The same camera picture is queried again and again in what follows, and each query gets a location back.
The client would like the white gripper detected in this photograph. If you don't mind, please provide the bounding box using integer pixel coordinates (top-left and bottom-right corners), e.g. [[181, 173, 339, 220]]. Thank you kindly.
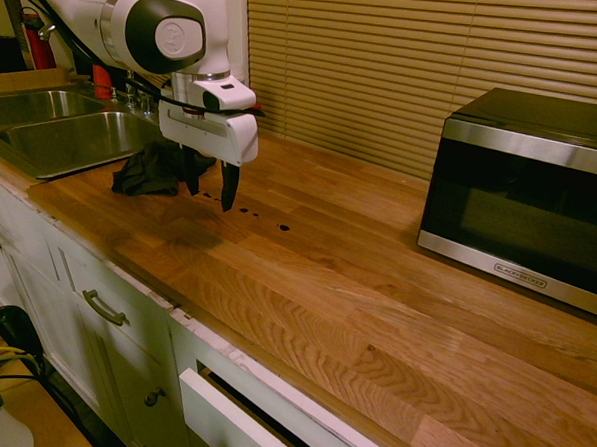
[[152, 100, 263, 215]]

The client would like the black cloth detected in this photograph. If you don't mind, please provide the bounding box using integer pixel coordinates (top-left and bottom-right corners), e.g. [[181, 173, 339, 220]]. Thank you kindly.
[[111, 137, 219, 201]]

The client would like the chrome faucet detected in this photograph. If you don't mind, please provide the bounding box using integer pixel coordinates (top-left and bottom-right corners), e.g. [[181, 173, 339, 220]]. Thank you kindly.
[[33, 23, 157, 115]]

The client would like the stainless double sink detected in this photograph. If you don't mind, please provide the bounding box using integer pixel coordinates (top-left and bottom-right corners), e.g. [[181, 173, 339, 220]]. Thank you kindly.
[[0, 86, 172, 188]]

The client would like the red spray bottle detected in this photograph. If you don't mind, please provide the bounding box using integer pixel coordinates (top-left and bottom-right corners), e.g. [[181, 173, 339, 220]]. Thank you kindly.
[[90, 63, 114, 101]]

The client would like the white kitchen cabinet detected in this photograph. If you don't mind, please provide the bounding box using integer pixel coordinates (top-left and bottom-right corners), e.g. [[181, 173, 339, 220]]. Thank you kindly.
[[0, 166, 417, 447]]

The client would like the wide beige window blind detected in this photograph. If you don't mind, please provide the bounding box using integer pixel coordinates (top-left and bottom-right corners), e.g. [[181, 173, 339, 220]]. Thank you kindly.
[[237, 0, 597, 191]]

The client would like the red fire extinguisher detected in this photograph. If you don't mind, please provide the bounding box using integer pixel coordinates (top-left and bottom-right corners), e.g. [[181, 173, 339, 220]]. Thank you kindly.
[[16, 7, 60, 74]]

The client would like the white open drawer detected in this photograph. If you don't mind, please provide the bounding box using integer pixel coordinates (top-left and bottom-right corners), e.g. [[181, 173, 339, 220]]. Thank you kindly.
[[175, 366, 322, 447]]

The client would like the dark box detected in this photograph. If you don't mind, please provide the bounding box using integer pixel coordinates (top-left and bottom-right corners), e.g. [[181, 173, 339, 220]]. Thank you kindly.
[[0, 34, 30, 78]]

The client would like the black steel microwave oven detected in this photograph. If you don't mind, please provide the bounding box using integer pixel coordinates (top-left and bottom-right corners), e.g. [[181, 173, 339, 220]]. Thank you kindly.
[[413, 83, 597, 322]]

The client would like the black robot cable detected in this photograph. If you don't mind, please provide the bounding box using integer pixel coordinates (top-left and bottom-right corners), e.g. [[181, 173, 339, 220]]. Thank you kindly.
[[13, 0, 272, 120]]

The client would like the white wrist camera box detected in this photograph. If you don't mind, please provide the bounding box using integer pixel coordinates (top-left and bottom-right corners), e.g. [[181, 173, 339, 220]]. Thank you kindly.
[[189, 79, 259, 116]]

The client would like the white window frame post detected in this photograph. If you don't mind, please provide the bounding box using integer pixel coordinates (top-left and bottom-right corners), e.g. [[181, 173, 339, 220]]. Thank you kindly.
[[219, 0, 254, 88]]

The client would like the metal bar cabinet handle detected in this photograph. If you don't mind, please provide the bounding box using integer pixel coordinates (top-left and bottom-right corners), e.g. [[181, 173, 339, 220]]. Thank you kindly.
[[80, 288, 129, 328]]

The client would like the black metal frame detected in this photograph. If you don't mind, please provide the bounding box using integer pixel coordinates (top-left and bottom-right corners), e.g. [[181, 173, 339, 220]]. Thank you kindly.
[[0, 304, 51, 378]]

